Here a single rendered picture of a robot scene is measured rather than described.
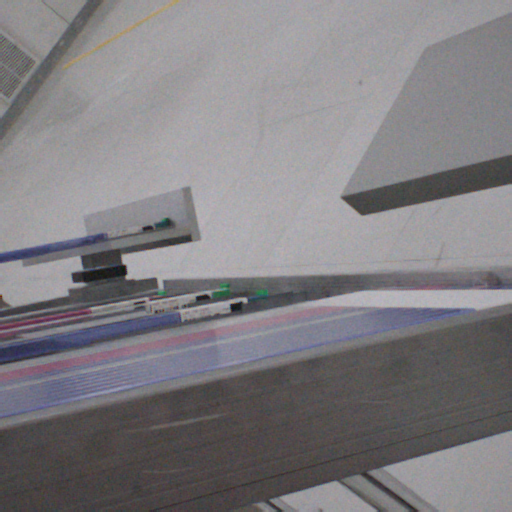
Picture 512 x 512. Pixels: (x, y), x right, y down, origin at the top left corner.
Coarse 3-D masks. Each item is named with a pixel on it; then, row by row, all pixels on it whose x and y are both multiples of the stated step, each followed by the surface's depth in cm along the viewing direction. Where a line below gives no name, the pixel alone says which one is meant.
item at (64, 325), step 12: (96, 312) 100; (108, 312) 101; (120, 312) 101; (132, 312) 102; (144, 312) 102; (36, 324) 98; (48, 324) 98; (60, 324) 99; (72, 324) 99; (84, 324) 100; (96, 324) 100; (0, 336) 96; (12, 336) 97; (24, 336) 97; (36, 336) 98
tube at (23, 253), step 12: (132, 228) 136; (144, 228) 137; (156, 228) 137; (72, 240) 133; (84, 240) 133; (96, 240) 134; (0, 252) 129; (12, 252) 129; (24, 252) 130; (36, 252) 130; (48, 252) 131
